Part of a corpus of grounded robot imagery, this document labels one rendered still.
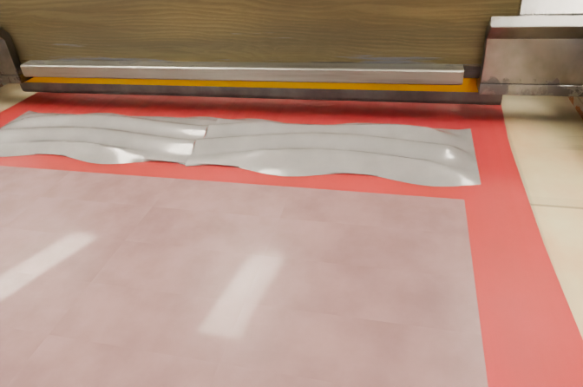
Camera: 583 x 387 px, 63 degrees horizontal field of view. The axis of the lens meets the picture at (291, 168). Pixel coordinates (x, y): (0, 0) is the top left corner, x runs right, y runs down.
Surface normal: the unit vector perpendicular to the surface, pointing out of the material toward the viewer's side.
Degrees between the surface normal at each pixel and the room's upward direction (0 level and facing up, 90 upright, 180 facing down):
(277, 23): 74
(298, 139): 14
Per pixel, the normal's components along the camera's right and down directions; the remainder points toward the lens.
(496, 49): -0.23, 0.51
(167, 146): -0.24, -0.44
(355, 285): -0.07, -0.85
